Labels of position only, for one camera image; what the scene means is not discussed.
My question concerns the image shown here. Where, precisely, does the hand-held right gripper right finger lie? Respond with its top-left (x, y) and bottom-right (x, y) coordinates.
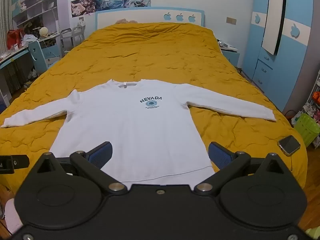
top-left (194, 141), bottom-right (286, 196)

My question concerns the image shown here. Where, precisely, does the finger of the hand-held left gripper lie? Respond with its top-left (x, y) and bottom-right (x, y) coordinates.
top-left (0, 155), bottom-right (30, 175)

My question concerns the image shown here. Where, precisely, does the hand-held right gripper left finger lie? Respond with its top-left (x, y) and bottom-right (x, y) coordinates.
top-left (37, 141), bottom-right (128, 196)

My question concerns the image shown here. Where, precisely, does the white printed sweatshirt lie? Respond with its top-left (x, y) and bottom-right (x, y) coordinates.
top-left (1, 79), bottom-right (277, 186)

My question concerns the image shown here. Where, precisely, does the smartphone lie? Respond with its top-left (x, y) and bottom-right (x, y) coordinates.
top-left (278, 135), bottom-right (301, 155)

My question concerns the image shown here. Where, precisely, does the green plastic basket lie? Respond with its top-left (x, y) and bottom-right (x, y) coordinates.
top-left (295, 113), bottom-right (320, 147)

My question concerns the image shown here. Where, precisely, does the blue nightstand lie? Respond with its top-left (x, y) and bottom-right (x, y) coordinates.
top-left (220, 47), bottom-right (240, 68)

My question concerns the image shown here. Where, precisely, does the cluttered blue edged desk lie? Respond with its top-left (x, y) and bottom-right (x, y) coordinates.
top-left (0, 32), bottom-right (62, 100)

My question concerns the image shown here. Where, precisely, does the blue chair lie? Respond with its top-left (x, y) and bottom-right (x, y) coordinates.
top-left (28, 40), bottom-right (48, 75)

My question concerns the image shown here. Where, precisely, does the shoe rack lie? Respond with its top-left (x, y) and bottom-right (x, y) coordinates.
top-left (304, 70), bottom-right (320, 125)

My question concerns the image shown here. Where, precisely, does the yellow quilted bed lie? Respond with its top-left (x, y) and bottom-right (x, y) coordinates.
top-left (0, 22), bottom-right (308, 205)

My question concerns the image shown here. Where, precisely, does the grey metal cart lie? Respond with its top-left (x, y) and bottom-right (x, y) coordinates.
top-left (60, 27), bottom-right (87, 52)

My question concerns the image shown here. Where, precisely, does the blue and white wardrobe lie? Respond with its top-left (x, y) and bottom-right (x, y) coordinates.
top-left (251, 0), bottom-right (314, 113)

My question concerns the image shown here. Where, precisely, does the red bag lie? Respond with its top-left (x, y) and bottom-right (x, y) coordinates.
top-left (7, 29), bottom-right (24, 50)

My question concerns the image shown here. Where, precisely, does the white black framed mirror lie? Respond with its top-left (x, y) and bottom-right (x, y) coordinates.
top-left (261, 0), bottom-right (287, 55)

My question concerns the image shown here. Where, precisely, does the pink toned wall poster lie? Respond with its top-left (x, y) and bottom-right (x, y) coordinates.
top-left (71, 0), bottom-right (97, 18)

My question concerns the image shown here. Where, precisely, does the teal toned wall poster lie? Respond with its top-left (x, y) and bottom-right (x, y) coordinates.
top-left (95, 0), bottom-right (123, 12)

